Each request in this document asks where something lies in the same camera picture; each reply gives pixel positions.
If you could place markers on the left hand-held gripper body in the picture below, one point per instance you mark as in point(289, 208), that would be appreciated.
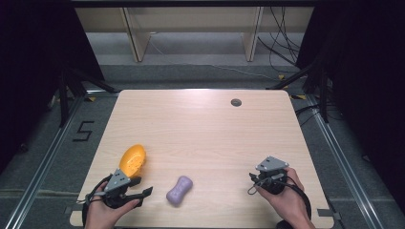
point(117, 183)

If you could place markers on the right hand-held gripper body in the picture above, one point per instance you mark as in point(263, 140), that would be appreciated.
point(272, 173)

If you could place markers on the yellow plastic soap dish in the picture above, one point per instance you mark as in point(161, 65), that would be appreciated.
point(132, 160)

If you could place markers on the person's right hand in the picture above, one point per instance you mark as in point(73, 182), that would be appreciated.
point(286, 200)

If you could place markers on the person's left hand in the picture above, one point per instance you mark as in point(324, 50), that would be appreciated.
point(103, 214)

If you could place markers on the purple soap bar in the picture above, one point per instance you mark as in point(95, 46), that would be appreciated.
point(179, 191)

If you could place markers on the yellow black floor tape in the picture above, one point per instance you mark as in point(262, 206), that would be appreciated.
point(281, 77)
point(299, 96)
point(91, 99)

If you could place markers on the black metal stand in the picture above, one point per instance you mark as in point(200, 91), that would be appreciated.
point(65, 95)
point(323, 92)

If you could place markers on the dark curtain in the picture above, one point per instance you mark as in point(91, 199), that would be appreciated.
point(369, 79)
point(35, 63)

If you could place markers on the beige wooden furniture panel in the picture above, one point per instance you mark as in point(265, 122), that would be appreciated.
point(253, 35)
point(137, 35)

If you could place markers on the grey table bracket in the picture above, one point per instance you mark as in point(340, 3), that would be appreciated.
point(328, 213)

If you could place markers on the metal floor rail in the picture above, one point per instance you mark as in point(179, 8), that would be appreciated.
point(44, 165)
point(342, 162)

